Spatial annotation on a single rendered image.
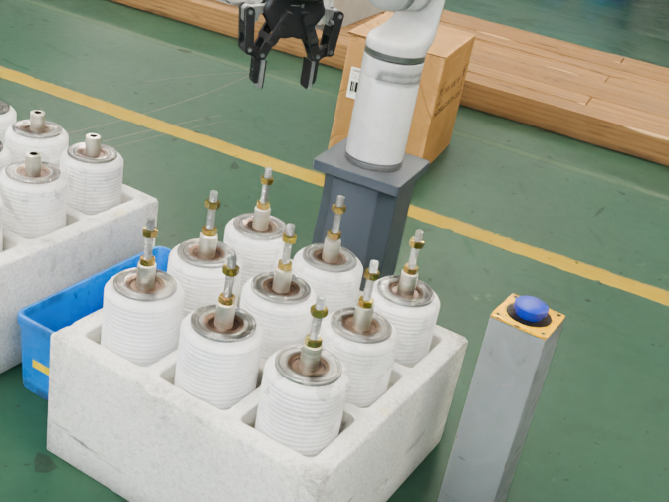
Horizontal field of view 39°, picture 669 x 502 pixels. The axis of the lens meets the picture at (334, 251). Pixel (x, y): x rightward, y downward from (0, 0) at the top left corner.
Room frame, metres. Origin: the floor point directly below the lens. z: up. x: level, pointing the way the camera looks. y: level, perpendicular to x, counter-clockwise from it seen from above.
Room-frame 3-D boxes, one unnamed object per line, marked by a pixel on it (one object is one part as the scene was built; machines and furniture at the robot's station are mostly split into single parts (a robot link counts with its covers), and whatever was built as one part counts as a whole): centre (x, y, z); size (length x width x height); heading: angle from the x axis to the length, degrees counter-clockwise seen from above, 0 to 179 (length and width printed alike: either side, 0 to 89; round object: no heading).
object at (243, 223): (1.19, 0.11, 0.25); 0.08 x 0.08 x 0.01
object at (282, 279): (1.03, 0.06, 0.26); 0.02 x 0.02 x 0.03
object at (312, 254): (1.13, 0.00, 0.25); 0.08 x 0.08 x 0.01
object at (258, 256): (1.19, 0.11, 0.16); 0.10 x 0.10 x 0.18
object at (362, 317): (0.97, -0.05, 0.26); 0.02 x 0.02 x 0.03
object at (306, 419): (0.87, 0.00, 0.16); 0.10 x 0.10 x 0.18
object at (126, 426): (1.03, 0.06, 0.09); 0.39 x 0.39 x 0.18; 63
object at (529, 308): (0.96, -0.24, 0.32); 0.04 x 0.04 x 0.02
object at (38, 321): (1.17, 0.29, 0.06); 0.30 x 0.11 x 0.12; 154
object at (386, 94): (1.40, -0.03, 0.39); 0.09 x 0.09 x 0.17; 70
